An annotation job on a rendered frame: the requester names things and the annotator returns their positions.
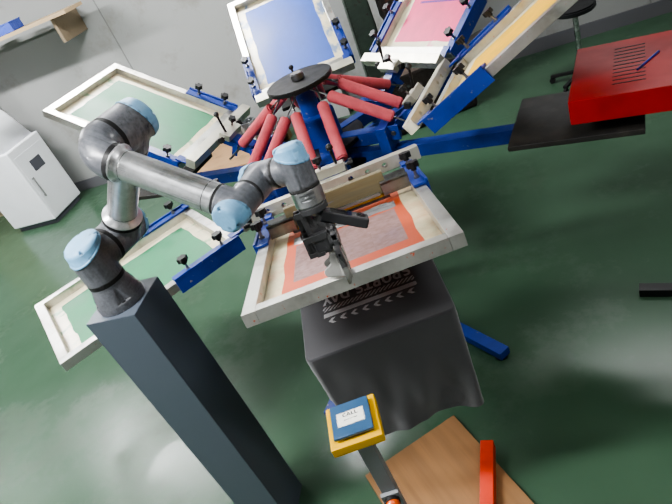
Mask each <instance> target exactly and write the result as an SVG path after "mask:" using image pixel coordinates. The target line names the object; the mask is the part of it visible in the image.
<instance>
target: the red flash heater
mask: <svg viewBox="0 0 672 504"><path fill-rule="evenodd" d="M658 50H659V51H660V52H659V53H658V54H656V55H655V56H654V57H653V58H652V59H651V60H649V61H648V62H647V63H646V64H645V65H644V66H643V67H641V68H640V69H639V70H636V69H637V68H638V67H639V66H640V65H641V64H643V63H644V62H645V61H646V60H647V59H648V58H650V57H651V56H652V55H653V54H654V53H655V52H657V51H658ZM568 108H569V115H570V122H571V125H577V124H583V123H590V122H597V121H604V120H611V119H618V118H624V117H631V116H638V115H645V114H652V113H659V112H666V111H672V30H669V31H664V32H660V33H655V34H650V35H645V36H640V37H635V38H631V39H626V40H621V41H616V42H611V43H606V44H602V45H597V46H592V47H587V48H582V49H578V50H577V55H576V60H575V66H574V71H573V77H572V82H571V87H570V93H569V98H568Z"/></svg>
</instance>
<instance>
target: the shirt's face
mask: <svg viewBox="0 0 672 504"><path fill-rule="evenodd" d="M410 268H411V271H412V273H413V276H414V278H415V280H416V283H417V285H418V288H419V290H420V291H419V292H416V293H414V294H411V295H408V296H406V297H403V298H400V299H398V300H395V301H392V302H390V303H387V304H384V305H381V306H379V307H376V308H373V309H371V310H368V311H365V312H363V313H360V314H357V315H355V316H352V317H349V318H346V319H344V320H341V321H338V322H336V323H333V324H330V325H328V326H325V320H324V314H323V308H322V302H321V301H319V302H316V303H314V304H311V305H308V306H306V307H303V308H302V316H303V325H304V334H305V343H306V352H307V358H308V359H313V358H316V357H318V356H321V355H324V354H326V353H329V352H332V351H335V350H337V349H340V348H343V347H346V346H348V345H351V344H354V343H356V342H359V341H362V340H365V339H367V338H370V337H373V336H376V335H378V334H381V333H384V332H386V331H389V330H392V329H395V328H397V327H400V326H403V325H406V324H408V323H411V322H414V321H416V320H419V319H422V318H425V317H427V316H430V315H433V314H436V313H438V312H441V311H444V310H446V309H449V308H451V306H452V303H451V301H450V299H449V297H448V295H447V293H446V291H445V289H444V287H443V284H442V282H441V280H440V278H439V276H438V274H437V272H436V270H435V268H434V266H433V264H432V262H431V259H430V260H428V261H425V262H422V263H420V264H417V265H415V266H412V267H410Z"/></svg>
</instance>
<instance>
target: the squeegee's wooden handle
mask: <svg viewBox="0 0 672 504"><path fill-rule="evenodd" d="M383 180H384V177H383V175H382V172H381V170H377V171H375V172H372V173H369V174H367V175H364V176H362V177H359V178H357V179H354V180H352V181H349V182H347V183H344V184H341V185H339V186H336V187H334V188H331V189H329V190H326V191H324V193H325V196H326V198H325V199H326V200H327V203H328V206H327V207H330V208H335V209H336V208H339V207H341V206H344V205H346V204H349V203H351V202H354V201H357V200H359V199H362V198H364V197H367V196H369V195H372V194H375V193H377V192H380V194H382V193H383V191H382V188H381V186H380V183H379V182H381V181H383ZM283 211H284V213H285V215H286V218H289V217H292V218H293V212H294V211H297V209H296V207H295V204H294V203H293V204H291V205H288V206H285V207H284V208H283ZM293 219H294V218H293Z"/></svg>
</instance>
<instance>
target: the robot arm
mask: <svg viewBox="0 0 672 504"><path fill-rule="evenodd" d="M158 130H159V121H158V119H157V117H156V115H155V113H154V112H153V111H152V109H151V108H150V107H149V106H148V105H146V104H145V103H144V102H142V101H141V100H138V99H136V98H132V97H127V98H124V99H122V100H120V101H118V102H116V103H115V104H114V105H113V106H112V107H110V108H109V109H108V110H106V111H105V112H104V113H102V114H101V115H99V116H98V117H97V118H95V119H94V120H92V121H91V122H89V123H88V124H86V126H85V127H84V128H83V129H82V131H81V133H80V135H79V138H78V150H79V154H80V156H81V159H82V160H83V162H84V163H85V165H86V166H87V167H88V168H89V169H90V170H91V171H92V172H93V173H95V174H96V175H98V176H99V177H101V178H103V179H106V180H108V189H107V205H106V206H105V207H104V208H103V210H102V221H101V223H100V225H99V226H97V227H96V228H95V229H88V230H85V231H83V232H81V233H80V234H79V235H77V236H75V237H74V238H73V239H72V240H71V241H70V242H69V243H68V245H67V246H66V248H65V251H64V257H65V259H66V261H67V262H68V264H69V266H70V268H71V269H72V270H74V272H75V273H76V274H77V275H78V277H79V278H80V279H81V280H82V282H83V283H84V284H85V285H86V287H87V288H88V289H89V290H90V292H91V293H92V296H93V299H94V302H95V304H96V309H97V311H98V312H99V313H100V314H101V316H103V317H113V316H116V315H119V314H121V313H123V312H125V311H126V310H128V309H129V308H131V307H132V306H133V305H135V304H136V303H137V302H138V301H139V300H140V298H141V297H142V295H143V294H144V291H145V287H144V285H143V284H142V282H141V281H140V280H139V279H137V278H135V277H134V276H133V275H131V274H130V273H129V272H127V271H126V270H125V269H124V268H123V266H122V265H121V263H120V262H119V261H120V260H121V259H122V258H123V257H124V256H125V255H126V254H127V253H128V252H129V251H130V250H131V249H132V247H133V246H134V245H135V244H136V243H137V242H138V241H140V240H141V239H142V238H143V237H144V236H145V234H146V233H147V231H148V228H149V221H148V218H147V217H145V215H146V214H145V213H144V211H143V210H142V209H141V208H139V207H138V203H139V191H140V188H142V189H145V190H147V191H150V192H153V193H155V194H158V195H161V196H163V197H166V198H169V199H171V200H174V201H177V202H179V203H182V204H185V205H187V206H190V207H193V208H195V209H198V210H201V211H203V212H206V213H209V214H212V219H213V221H214V223H215V224H216V225H217V226H219V227H221V229H222V230H223V231H226V232H230V233H233V232H237V231H239V230H240V229H241V228H242V227H244V225H245V224H246V223H248V222H249V221H250V219H251V217H252V216H253V214H254V213H255V212H256V210H257V209H258V208H259V207H260V205H261V204H262V203H263V202H264V201H265V199H266V198H267V197H268V196H269V194H270V193H271V192H272V191H273V190H276V189H280V188H284V187H286V186H287V189H288V191H289V193H290V195H291V197H292V200H293V202H294V204H295V207H296V209H297V211H294V212H293V218H294V220H295V221H296V222H297V225H298V227H299V229H300V232H301V234H302V236H301V234H300V238H301V240H302V241H303V243H304V246H305V248H306V250H307V252H308V255H309V257H310V259H314V258H316V257H318V258H320V257H322V256H325V255H326V253H328V252H329V257H328V258H327V259H326V260H325V261H324V265H325V266H326V267H327V268H326V269H325V275H326V276H327V277H337V276H345V277H346V279H347V281H348V283H349V284H352V278H353V275H352V273H351V270H350V269H351V266H350V263H349V261H348V258H347V255H346V253H345V250H344V248H343V245H342V242H341V238H340V235H339V232H338V230H337V228H336V225H335V223H337V224H342V225H348V226H354V227H358V228H365V229H366V228H368V225H369V217H368V215H367V214H364V213H361V212H352V211H347V210H341V209H335V208H330V207H327V206H328V203H327V200H326V199H325V198H326V196H325V193H324V191H323V188H322V186H321V184H320V182H319V179H318V177H317V174H316V172H315V170H314V167H313V165H312V162H311V160H310V155H309V154H308V153H307V151H306V149H305V146H304V144H303V142H302V141H300V140H292V141H289V142H287V143H284V144H282V145H280V146H278V147H276V148H275V149H274V150H273V152H272V154H273V156H274V157H272V158H268V159H265V160H261V161H256V162H252V163H250V164H248V165H246V166H244V167H242V168H241V169H240V171H239V176H238V182H237V183H236V184H235V185H234V186H233V187H231V186H228V185H225V184H222V183H220V182H217V181H214V180H211V179H209V178H206V177H203V176H200V175H198V174H195V173H192V172H189V171H187V170H184V169H181V168H178V167H176V166H173V165H170V164H167V163H165V162H162V161H159V160H157V159H154V158H151V157H148V156H147V155H148V152H149V142H150V139H151V137H152V136H155V135H156V133H157V132H158ZM313 214H315V216H312V215H313ZM304 238H305V239H304Z"/></svg>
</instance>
